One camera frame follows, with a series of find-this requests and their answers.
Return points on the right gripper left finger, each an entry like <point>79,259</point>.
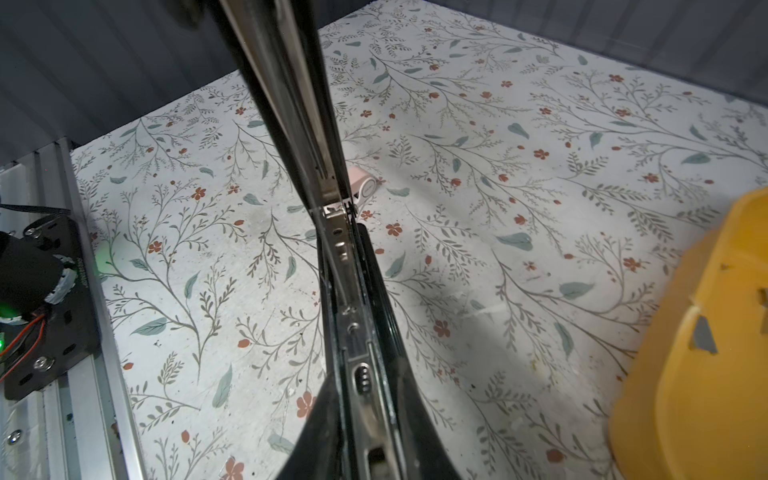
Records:
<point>317,452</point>

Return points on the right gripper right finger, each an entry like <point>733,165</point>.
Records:
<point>424,455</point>

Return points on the yellow plastic tray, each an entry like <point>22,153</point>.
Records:
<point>687,414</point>

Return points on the black stapler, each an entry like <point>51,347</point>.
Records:
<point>276,47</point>

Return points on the pink small stapler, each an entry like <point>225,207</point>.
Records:
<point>363,186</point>

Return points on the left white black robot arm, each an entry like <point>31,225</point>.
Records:
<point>31,278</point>

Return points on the staple strip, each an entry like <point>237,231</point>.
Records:
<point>702,338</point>

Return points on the aluminium mounting rail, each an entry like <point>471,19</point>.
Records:
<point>65,413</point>

